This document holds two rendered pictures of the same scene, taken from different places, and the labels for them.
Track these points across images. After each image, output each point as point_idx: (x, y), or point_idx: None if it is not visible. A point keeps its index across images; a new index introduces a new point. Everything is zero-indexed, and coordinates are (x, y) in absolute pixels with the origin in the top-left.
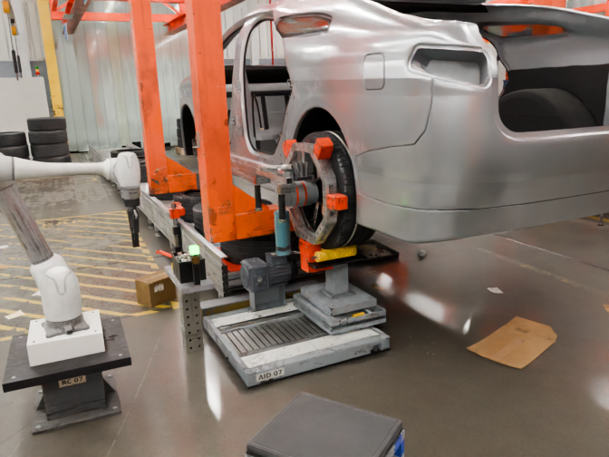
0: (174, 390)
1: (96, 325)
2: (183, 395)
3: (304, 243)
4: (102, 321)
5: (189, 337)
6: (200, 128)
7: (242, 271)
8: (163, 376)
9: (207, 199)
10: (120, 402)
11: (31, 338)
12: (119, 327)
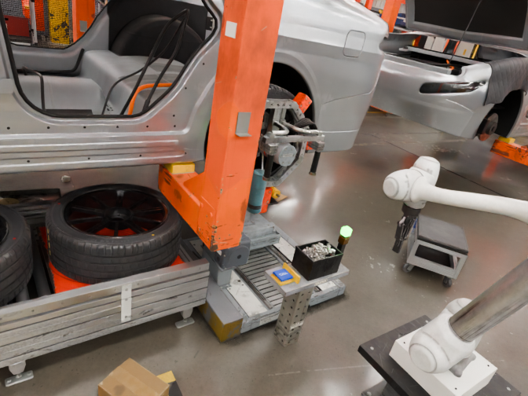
0: (362, 338)
1: None
2: (366, 331)
3: (267, 189)
4: (378, 356)
5: (298, 326)
6: (259, 106)
7: (237, 253)
8: (346, 350)
9: (248, 195)
10: None
11: (485, 372)
12: (384, 336)
